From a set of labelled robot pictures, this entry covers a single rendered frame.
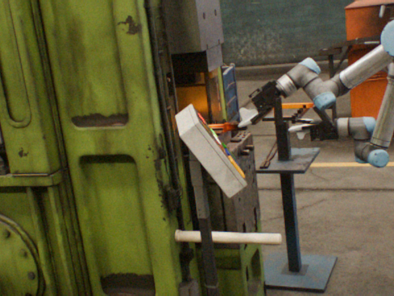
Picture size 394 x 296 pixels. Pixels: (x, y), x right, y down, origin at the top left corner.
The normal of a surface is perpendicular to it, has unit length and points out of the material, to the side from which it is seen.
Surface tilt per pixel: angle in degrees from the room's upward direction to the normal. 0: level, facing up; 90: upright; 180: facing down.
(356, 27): 90
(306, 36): 91
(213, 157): 90
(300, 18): 88
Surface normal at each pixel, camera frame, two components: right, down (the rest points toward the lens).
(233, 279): -0.35, 0.28
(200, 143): 0.08, 0.25
